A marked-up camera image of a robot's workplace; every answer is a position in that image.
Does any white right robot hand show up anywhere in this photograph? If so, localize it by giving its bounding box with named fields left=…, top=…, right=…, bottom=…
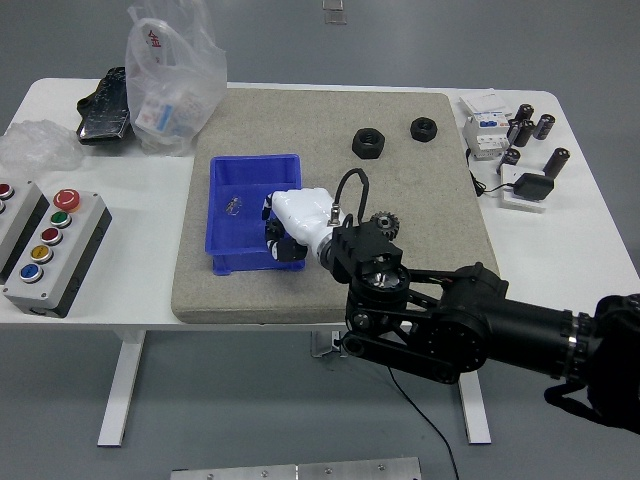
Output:
left=261, top=186, right=337, bottom=265

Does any black metal gear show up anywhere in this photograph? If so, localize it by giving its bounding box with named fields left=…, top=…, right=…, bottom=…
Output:
left=372, top=210, right=403, bottom=240

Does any blue plastic box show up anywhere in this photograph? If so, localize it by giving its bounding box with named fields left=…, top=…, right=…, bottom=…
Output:
left=205, top=153, right=307, bottom=276

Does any large black hex nut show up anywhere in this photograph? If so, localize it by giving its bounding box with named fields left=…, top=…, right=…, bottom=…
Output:
left=351, top=127, right=386, bottom=160

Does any silver under-table control box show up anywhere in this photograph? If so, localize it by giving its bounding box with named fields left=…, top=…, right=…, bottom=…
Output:
left=309, top=330, right=349, bottom=359

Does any small black hex nut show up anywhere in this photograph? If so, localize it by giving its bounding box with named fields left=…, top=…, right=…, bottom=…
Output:
left=409, top=115, right=440, bottom=144

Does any grey five-button control box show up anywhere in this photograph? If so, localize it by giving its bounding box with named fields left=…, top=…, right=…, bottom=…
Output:
left=2, top=188, right=113, bottom=320

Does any grey control box red button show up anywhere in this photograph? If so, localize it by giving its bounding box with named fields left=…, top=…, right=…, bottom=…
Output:
left=0, top=180, right=51, bottom=284

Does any grey-brown foam mat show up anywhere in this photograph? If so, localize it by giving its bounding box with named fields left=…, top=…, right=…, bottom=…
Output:
left=170, top=87, right=501, bottom=325

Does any white blue carton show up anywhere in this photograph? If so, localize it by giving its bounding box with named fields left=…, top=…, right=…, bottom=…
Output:
left=135, top=89, right=176, bottom=137

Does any white circuit breaker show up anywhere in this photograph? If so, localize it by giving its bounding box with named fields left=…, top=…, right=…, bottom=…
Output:
left=462, top=110, right=514, bottom=162

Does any white plastic shopping bag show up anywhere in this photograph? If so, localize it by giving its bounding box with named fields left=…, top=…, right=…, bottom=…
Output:
left=124, top=0, right=229, bottom=157

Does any clear floor fixture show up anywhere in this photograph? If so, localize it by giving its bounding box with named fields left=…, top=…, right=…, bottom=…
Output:
left=322, top=0, right=348, bottom=26

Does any black crinkled pouch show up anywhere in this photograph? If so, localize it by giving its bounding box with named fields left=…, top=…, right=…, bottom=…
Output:
left=75, top=65, right=134, bottom=147

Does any black power adapter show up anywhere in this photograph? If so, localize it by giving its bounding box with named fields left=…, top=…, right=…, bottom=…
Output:
left=514, top=172, right=555, bottom=203

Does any tall black cylindrical capacitor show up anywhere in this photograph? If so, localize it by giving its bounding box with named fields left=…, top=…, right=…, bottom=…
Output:
left=543, top=146, right=570, bottom=179

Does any white table leg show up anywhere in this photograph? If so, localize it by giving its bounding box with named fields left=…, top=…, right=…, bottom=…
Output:
left=97, top=329, right=147, bottom=447
left=457, top=372, right=492, bottom=445

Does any silver metal plate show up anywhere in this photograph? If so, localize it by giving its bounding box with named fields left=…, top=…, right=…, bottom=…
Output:
left=170, top=456, right=422, bottom=480

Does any clear plastic wrap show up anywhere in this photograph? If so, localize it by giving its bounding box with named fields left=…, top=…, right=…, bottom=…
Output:
left=0, top=119, right=85, bottom=176

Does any thin black adapter cord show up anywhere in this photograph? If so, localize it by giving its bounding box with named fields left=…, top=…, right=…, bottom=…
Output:
left=467, top=149, right=519, bottom=197

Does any black floor cable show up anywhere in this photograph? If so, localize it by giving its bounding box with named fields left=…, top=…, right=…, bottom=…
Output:
left=387, top=372, right=460, bottom=480

